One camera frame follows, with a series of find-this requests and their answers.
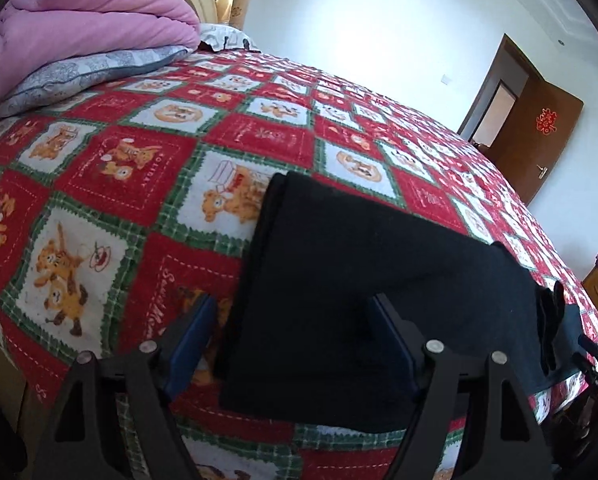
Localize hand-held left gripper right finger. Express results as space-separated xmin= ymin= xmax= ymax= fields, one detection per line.
xmin=366 ymin=294 xmax=554 ymax=480

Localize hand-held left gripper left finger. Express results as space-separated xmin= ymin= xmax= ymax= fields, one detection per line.
xmin=31 ymin=292 xmax=218 ymax=480

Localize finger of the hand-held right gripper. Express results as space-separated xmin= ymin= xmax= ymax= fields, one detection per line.
xmin=576 ymin=337 xmax=598 ymax=377

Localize black pants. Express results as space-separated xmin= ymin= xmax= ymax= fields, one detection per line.
xmin=219 ymin=171 xmax=587 ymax=433

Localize red printed checkered blanket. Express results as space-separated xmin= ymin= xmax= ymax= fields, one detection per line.
xmin=0 ymin=47 xmax=598 ymax=480

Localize brown wooden door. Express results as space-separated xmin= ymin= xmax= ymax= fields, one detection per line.
xmin=489 ymin=77 xmax=584 ymax=206

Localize red paper door decoration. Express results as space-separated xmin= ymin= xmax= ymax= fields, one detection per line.
xmin=535 ymin=106 xmax=556 ymax=136

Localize grey patterned pillow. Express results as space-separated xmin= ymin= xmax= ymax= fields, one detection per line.
xmin=0 ymin=45 xmax=192 ymax=116

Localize white patterned pillow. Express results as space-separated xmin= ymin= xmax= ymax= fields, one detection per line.
xmin=199 ymin=22 xmax=262 ymax=53

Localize folded pink quilt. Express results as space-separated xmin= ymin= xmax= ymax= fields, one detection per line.
xmin=0 ymin=0 xmax=202 ymax=113

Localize beige bed side rail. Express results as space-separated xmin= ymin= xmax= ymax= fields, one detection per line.
xmin=0 ymin=317 xmax=32 ymax=461

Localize brown door frame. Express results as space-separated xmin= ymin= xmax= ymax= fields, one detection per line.
xmin=456 ymin=33 xmax=530 ymax=148

